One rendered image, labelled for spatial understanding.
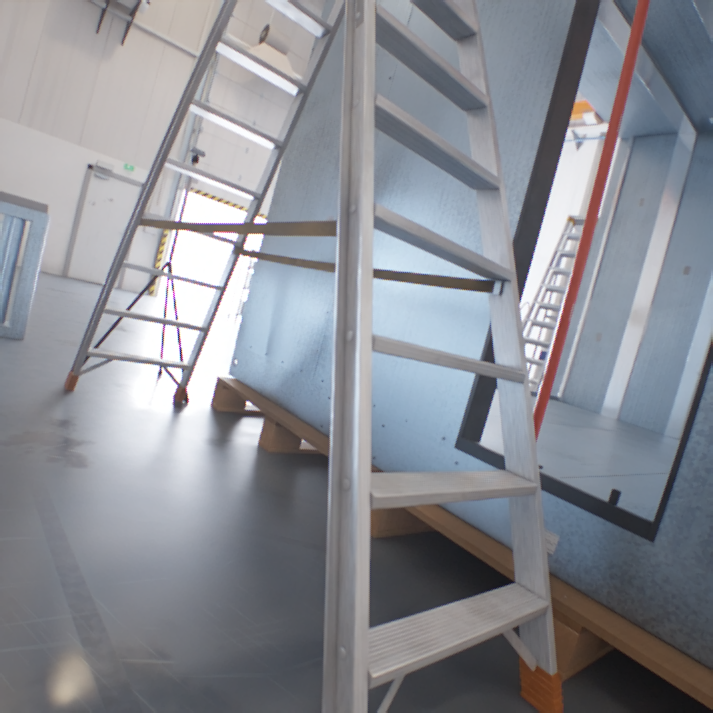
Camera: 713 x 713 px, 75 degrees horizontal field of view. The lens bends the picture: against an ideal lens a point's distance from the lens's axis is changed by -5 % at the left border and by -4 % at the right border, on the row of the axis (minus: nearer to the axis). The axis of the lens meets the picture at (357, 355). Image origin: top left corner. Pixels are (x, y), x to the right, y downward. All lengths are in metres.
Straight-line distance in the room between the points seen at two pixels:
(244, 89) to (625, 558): 11.39
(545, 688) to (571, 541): 0.35
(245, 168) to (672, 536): 11.04
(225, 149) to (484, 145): 10.32
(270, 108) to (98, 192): 4.17
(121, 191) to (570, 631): 10.35
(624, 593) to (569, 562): 0.14
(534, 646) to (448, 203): 1.30
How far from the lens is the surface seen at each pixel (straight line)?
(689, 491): 1.23
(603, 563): 1.31
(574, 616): 1.25
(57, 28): 11.16
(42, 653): 1.01
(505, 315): 1.12
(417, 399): 1.62
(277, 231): 1.08
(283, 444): 2.16
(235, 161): 11.52
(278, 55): 11.57
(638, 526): 1.26
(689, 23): 4.27
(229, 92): 11.72
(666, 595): 1.28
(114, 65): 11.17
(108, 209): 10.71
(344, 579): 0.75
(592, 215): 1.49
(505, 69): 1.85
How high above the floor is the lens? 0.65
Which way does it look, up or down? 4 degrees down
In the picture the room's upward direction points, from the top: 15 degrees clockwise
